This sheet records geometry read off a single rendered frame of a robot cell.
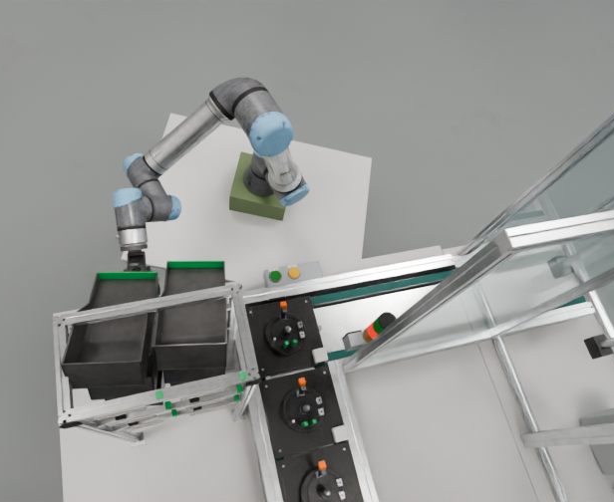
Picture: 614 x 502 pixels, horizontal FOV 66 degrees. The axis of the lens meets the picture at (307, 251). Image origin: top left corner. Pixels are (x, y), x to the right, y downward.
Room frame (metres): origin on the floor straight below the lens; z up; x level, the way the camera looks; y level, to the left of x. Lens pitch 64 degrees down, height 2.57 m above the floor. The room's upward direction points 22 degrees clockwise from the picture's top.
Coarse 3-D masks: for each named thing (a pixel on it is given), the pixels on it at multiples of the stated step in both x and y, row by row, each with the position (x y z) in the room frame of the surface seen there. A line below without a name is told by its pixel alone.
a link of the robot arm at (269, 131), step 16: (240, 96) 0.83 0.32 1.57; (256, 96) 0.84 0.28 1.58; (240, 112) 0.80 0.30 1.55; (256, 112) 0.79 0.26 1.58; (272, 112) 0.81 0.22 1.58; (256, 128) 0.76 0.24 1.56; (272, 128) 0.77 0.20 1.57; (288, 128) 0.80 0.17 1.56; (256, 144) 0.73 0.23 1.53; (272, 144) 0.76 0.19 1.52; (288, 144) 0.80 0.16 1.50; (272, 160) 0.80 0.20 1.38; (288, 160) 0.85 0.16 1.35; (272, 176) 0.84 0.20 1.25; (288, 176) 0.85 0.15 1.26; (288, 192) 0.85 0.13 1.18; (304, 192) 0.89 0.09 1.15
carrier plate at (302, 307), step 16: (272, 304) 0.53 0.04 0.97; (288, 304) 0.55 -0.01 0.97; (304, 304) 0.58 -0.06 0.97; (256, 320) 0.46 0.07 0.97; (304, 320) 0.52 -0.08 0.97; (256, 336) 0.41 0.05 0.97; (320, 336) 0.49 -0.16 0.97; (256, 352) 0.36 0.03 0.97; (272, 352) 0.38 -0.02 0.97; (304, 352) 0.42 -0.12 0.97; (272, 368) 0.33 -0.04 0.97; (288, 368) 0.35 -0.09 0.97
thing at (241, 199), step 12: (240, 156) 1.05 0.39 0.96; (240, 168) 1.00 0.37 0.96; (240, 180) 0.95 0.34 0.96; (240, 192) 0.90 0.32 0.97; (240, 204) 0.87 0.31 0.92; (252, 204) 0.88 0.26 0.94; (264, 204) 0.89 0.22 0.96; (276, 204) 0.91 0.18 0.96; (264, 216) 0.89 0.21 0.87; (276, 216) 0.90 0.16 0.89
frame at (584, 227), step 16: (544, 224) 0.47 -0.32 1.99; (560, 224) 0.49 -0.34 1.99; (576, 224) 0.50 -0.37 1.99; (592, 224) 0.51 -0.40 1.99; (608, 224) 0.52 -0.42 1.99; (496, 240) 0.43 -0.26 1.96; (512, 240) 0.42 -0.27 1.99; (528, 240) 0.44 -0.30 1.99; (544, 240) 0.45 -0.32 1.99; (560, 240) 0.47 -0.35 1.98; (576, 240) 0.49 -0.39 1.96; (592, 288) 0.74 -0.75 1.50; (560, 304) 0.75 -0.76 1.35; (528, 320) 0.76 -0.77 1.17
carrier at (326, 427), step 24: (264, 384) 0.27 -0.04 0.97; (288, 384) 0.30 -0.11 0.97; (312, 384) 0.33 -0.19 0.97; (264, 408) 0.20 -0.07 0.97; (288, 408) 0.22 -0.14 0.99; (312, 408) 0.25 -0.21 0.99; (336, 408) 0.28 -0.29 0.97; (288, 432) 0.16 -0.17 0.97; (312, 432) 0.19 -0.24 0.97; (336, 432) 0.21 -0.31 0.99
